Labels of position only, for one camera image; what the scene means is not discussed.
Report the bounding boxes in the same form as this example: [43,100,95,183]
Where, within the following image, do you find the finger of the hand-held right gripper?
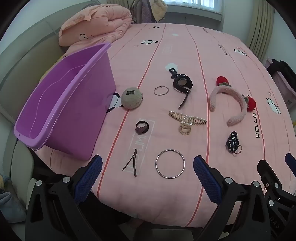
[285,153,296,172]
[257,159,289,193]

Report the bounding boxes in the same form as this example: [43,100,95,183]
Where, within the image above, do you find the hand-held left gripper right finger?
[193,155,271,241]

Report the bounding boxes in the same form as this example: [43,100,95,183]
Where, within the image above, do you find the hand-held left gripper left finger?
[25,155,103,241]

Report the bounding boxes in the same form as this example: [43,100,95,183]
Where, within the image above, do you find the black keychain charm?
[225,131,243,154]

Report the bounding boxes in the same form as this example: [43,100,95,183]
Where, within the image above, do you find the brown hair pin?
[122,149,138,178]

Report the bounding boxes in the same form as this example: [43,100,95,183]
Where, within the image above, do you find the large silver bangle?
[155,149,186,179]

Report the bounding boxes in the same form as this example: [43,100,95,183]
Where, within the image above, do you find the pearl hair claw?
[168,110,207,136]

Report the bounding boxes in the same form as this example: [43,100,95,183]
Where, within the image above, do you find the pink headband with red pompoms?
[209,76,257,127]

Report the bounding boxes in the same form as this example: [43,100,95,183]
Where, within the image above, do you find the dark hair tie with bow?
[135,120,149,135]

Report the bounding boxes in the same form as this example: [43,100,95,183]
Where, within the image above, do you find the purple plastic basin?
[13,42,117,161]

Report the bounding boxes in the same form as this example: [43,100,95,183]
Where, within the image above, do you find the pink cabinet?
[266,58,296,109]

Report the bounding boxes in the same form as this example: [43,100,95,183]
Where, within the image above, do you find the blue plush blanket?
[0,176,26,223]

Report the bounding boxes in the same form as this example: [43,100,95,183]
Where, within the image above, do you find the round beige plush pouch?
[121,87,143,111]

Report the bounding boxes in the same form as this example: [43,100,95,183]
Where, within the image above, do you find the black clothing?
[267,59,296,91]

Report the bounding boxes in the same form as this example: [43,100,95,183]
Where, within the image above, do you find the black wristwatch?
[173,74,193,110]

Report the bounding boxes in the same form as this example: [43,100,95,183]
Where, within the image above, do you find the small silver hoop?
[154,86,169,96]

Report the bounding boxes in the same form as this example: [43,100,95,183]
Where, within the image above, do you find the grey padded headboard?
[0,0,105,209]

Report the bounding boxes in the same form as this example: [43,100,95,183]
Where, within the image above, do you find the pink printed bed sheet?
[35,23,296,229]

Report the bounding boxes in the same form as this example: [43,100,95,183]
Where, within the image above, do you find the beige curtain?
[245,0,275,63]

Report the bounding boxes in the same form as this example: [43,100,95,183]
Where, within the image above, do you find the folded pink quilt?
[58,5,133,57]

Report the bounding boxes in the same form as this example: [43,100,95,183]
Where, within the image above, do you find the window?
[166,0,225,15]

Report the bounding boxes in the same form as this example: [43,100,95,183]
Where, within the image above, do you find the clothes on chair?
[132,0,168,24]

